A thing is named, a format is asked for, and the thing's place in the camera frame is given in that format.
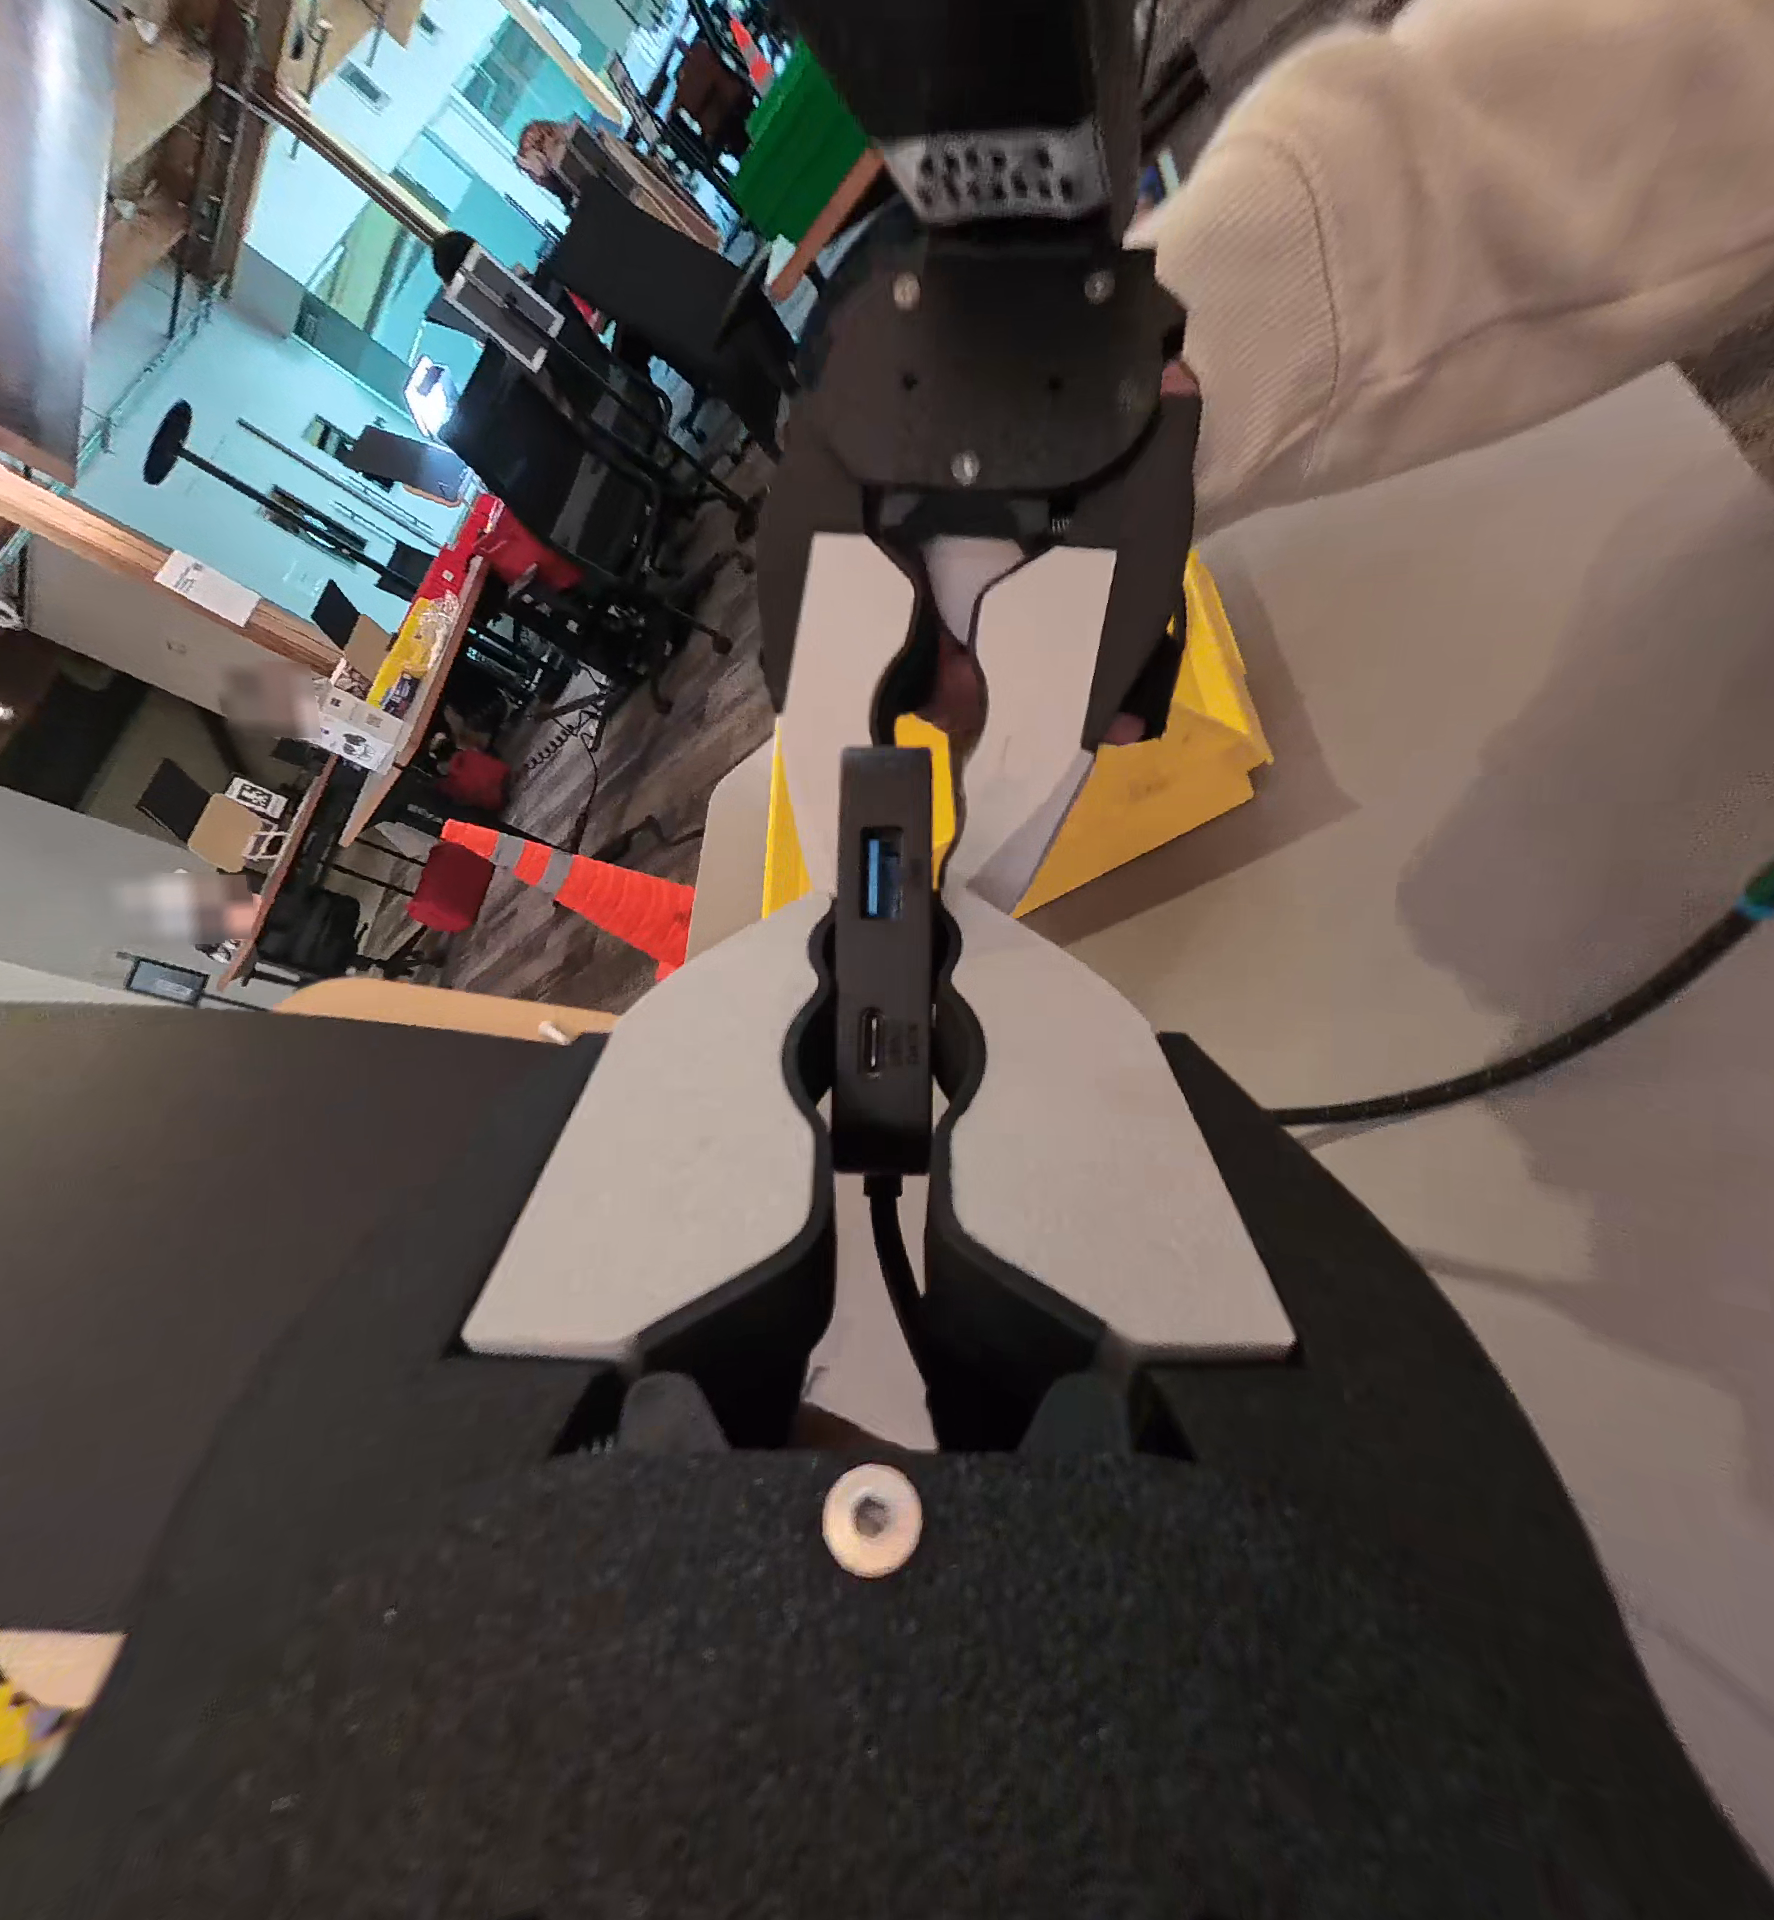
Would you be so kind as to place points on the grey desk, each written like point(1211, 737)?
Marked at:
point(1502, 721)

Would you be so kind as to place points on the green board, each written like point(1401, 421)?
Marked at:
point(798, 149)

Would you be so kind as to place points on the orange traffic cone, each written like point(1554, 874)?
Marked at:
point(601, 899)

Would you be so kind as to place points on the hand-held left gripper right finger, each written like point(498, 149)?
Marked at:
point(1112, 1184)

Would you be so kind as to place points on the long wooden table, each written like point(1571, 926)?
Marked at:
point(376, 721)

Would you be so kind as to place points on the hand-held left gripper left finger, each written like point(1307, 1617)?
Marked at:
point(646, 1184)

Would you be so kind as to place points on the black floor stand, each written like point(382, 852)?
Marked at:
point(168, 441)

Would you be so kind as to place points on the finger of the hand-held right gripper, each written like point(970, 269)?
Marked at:
point(845, 615)
point(1046, 661)

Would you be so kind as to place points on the black equipment rack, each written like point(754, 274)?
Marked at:
point(587, 435)

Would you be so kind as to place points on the yellow storage bin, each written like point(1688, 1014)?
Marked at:
point(1203, 795)

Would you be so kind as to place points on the black multiport hub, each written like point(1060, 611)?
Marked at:
point(887, 959)

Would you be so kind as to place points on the red chair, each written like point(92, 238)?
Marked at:
point(445, 886)

